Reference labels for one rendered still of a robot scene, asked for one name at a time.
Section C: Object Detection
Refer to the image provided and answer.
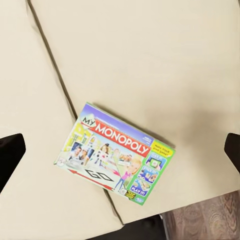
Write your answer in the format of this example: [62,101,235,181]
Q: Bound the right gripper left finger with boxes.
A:
[0,133,26,193]

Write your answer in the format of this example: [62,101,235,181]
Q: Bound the board game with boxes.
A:
[54,101,176,205]

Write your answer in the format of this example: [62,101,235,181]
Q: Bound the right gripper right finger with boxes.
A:
[224,132,240,173]

